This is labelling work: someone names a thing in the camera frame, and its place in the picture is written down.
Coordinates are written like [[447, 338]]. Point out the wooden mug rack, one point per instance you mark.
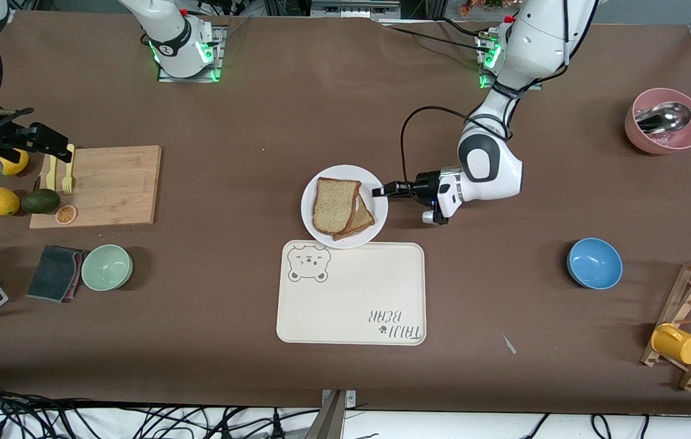
[[684, 305]]

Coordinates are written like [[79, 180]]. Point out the blue bowl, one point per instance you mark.
[[595, 263]]

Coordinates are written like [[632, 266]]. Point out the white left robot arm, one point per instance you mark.
[[491, 177]]

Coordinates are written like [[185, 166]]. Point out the pink bowl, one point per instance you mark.
[[633, 129]]

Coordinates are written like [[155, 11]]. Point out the yellow lemon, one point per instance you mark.
[[16, 164], [2, 201]]

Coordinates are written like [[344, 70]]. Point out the wooden cutting board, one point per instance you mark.
[[113, 186]]

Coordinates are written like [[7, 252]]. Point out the orange half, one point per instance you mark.
[[66, 214]]

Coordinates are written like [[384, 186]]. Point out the yellow plastic knife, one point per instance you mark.
[[52, 177]]

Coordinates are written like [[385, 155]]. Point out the grey metal bracket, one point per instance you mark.
[[333, 421]]

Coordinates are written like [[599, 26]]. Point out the yellow plastic fork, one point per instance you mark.
[[68, 180]]

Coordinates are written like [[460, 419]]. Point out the round white plate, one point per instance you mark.
[[379, 213]]

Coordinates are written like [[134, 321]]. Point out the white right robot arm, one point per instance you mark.
[[180, 42]]

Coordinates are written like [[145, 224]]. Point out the pale green bowl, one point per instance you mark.
[[106, 267]]

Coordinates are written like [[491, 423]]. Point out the egg-bearing brown bread slice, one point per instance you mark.
[[365, 216]]

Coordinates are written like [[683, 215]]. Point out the yellow mug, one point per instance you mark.
[[677, 344]]

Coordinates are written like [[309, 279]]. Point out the plain brown bread slice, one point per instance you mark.
[[334, 204]]

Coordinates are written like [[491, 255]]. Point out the cream bear print tray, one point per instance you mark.
[[351, 299]]

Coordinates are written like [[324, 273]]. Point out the metal ladle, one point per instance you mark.
[[662, 117]]

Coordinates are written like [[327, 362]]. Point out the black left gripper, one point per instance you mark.
[[422, 184]]

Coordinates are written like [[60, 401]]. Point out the folded dark grey cloth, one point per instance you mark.
[[52, 271]]

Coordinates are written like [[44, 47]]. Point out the small white paper scrap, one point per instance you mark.
[[509, 345]]

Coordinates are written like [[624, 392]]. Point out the dark green avocado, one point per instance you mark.
[[40, 201]]

